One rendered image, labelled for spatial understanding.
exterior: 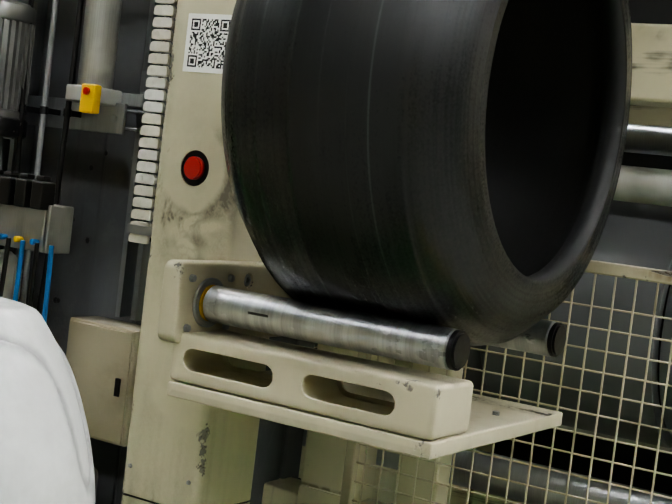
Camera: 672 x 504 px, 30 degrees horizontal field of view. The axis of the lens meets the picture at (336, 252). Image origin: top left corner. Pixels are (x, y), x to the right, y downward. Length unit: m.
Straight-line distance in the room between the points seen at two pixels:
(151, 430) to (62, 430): 1.05
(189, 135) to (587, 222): 0.52
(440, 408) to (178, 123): 0.55
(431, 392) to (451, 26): 0.38
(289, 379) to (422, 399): 0.17
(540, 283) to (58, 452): 0.93
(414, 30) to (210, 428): 0.63
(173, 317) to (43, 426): 0.89
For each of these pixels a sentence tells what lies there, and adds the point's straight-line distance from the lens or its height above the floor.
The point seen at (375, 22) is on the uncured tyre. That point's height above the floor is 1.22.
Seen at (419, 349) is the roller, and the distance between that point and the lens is 1.35.
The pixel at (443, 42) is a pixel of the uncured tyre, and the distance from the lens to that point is 1.25.
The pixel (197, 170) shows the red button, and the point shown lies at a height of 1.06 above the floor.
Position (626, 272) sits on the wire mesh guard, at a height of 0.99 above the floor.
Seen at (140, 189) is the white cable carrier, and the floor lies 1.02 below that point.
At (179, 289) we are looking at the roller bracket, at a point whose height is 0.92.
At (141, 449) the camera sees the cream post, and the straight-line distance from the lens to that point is 1.69.
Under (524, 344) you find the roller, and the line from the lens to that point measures 1.61.
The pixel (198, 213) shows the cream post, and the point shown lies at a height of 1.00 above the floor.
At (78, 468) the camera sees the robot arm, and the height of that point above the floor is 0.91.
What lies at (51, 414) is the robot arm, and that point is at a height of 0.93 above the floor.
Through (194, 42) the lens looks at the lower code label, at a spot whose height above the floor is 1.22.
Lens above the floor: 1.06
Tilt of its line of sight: 3 degrees down
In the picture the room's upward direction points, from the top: 7 degrees clockwise
